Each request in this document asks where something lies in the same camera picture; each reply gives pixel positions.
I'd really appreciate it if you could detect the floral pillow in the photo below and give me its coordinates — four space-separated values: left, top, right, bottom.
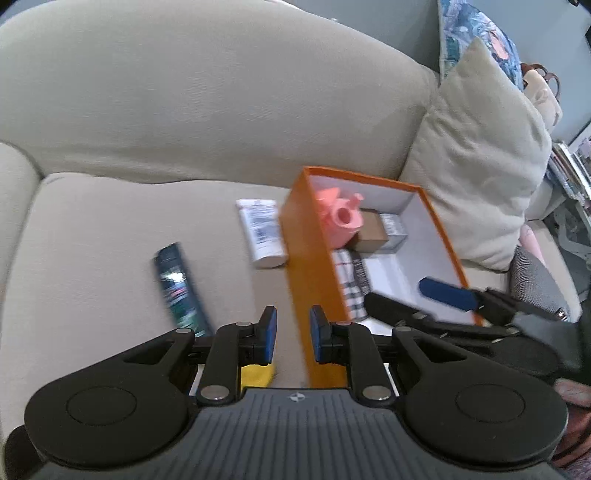
438 0 525 90

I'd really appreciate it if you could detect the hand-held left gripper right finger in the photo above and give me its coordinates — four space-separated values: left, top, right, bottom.
309 305 467 407

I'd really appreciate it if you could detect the yellow object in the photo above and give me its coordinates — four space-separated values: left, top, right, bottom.
240 364 277 388

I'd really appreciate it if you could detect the grey striped cloth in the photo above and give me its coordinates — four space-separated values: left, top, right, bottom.
508 244 571 319

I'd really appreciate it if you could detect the stack of books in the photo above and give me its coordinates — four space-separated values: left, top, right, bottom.
547 136 591 201

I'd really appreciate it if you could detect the orange cardboard box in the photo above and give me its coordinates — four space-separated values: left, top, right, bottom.
277 166 485 388

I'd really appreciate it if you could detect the silver box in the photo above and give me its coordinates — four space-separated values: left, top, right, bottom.
379 213 409 252

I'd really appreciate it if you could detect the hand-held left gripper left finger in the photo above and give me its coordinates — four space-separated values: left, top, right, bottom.
117 305 279 407

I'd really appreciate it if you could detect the dark green box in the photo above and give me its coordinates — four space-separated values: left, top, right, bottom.
154 243 214 337

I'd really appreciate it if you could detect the pink plastic cup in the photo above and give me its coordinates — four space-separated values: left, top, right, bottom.
323 194 365 250

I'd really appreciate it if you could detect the beige bag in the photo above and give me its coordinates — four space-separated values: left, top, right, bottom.
522 62 564 132

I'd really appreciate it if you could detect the beige sofa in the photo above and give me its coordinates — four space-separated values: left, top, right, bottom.
0 0 583 444

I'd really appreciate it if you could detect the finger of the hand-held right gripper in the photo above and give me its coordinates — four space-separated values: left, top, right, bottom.
419 276 522 324
365 293 509 340

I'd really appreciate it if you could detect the red patterned cloth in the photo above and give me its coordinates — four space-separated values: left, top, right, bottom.
549 378 591 472

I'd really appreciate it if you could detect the beige cushion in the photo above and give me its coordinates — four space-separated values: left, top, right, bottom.
398 37 553 273

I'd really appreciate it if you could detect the pink cloth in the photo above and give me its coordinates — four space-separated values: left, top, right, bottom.
519 222 548 259

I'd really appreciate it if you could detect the white tube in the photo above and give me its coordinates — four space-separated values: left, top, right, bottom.
235 198 288 271

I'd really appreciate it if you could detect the brown cardboard box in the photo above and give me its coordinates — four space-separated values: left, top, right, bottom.
353 209 389 254

